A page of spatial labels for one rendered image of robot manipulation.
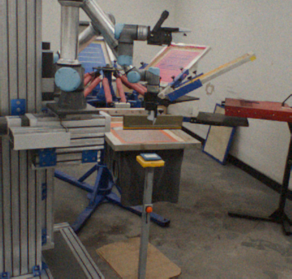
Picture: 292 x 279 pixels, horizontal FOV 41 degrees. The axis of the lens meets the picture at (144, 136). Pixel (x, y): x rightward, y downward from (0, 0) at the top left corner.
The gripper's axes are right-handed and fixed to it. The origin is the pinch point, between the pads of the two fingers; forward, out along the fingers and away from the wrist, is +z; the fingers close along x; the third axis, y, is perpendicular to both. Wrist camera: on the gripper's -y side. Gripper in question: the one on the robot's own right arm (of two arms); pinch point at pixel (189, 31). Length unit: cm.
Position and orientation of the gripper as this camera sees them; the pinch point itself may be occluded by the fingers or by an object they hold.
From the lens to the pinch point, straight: 193.9
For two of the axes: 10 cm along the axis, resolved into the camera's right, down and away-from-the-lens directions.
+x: 0.3, 1.3, -9.9
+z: 10.0, 0.6, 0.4
